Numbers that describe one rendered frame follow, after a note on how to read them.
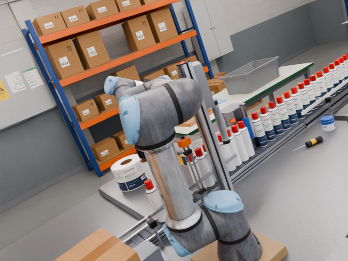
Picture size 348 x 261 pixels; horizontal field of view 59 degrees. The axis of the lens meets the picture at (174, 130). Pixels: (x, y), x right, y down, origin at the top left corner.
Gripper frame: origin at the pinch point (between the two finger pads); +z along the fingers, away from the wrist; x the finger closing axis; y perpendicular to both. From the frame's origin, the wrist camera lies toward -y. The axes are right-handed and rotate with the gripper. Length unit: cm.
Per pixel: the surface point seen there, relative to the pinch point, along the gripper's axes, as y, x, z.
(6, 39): 106, 436, -40
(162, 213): -50, -3, -5
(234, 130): -10.6, -1.9, 35.1
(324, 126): -3, -20, 87
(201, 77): 8.9, -17.6, -2.2
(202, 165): -29.1, -2.3, 15.0
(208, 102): -0.6, -17.3, 2.8
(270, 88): 40, 95, 178
